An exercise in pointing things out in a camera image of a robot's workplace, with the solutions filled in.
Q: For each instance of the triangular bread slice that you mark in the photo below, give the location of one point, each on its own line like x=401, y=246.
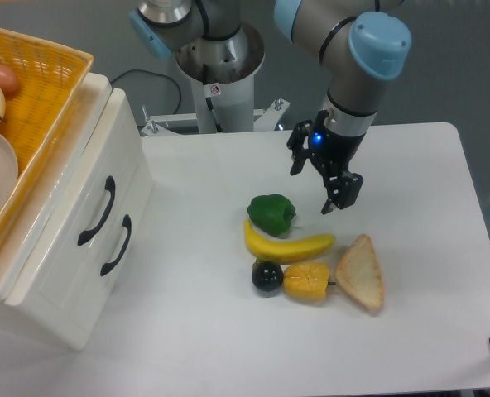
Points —
x=358, y=274

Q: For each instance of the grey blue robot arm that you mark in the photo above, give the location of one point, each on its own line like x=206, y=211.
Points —
x=358, y=42

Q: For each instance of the black bottom drawer handle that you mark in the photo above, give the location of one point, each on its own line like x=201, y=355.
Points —
x=120, y=247

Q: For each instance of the yellow woven basket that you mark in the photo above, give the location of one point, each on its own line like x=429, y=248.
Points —
x=50, y=75

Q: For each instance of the yellow bell pepper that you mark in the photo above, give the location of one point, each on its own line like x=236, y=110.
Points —
x=308, y=280

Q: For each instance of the dark purple mangosteen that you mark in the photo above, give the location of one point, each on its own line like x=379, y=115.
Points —
x=267, y=277

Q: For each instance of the black top drawer handle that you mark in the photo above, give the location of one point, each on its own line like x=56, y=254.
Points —
x=101, y=212

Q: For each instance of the white drawer cabinet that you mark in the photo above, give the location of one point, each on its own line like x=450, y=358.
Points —
x=21, y=237

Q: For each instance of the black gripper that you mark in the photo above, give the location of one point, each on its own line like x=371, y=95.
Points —
x=330, y=153

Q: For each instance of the black drawer handle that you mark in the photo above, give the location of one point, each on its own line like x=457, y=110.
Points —
x=120, y=247
x=101, y=212

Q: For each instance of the green bell pepper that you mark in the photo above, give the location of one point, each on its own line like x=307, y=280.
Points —
x=273, y=213

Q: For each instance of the yellow banana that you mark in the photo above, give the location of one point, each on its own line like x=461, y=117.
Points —
x=285, y=252

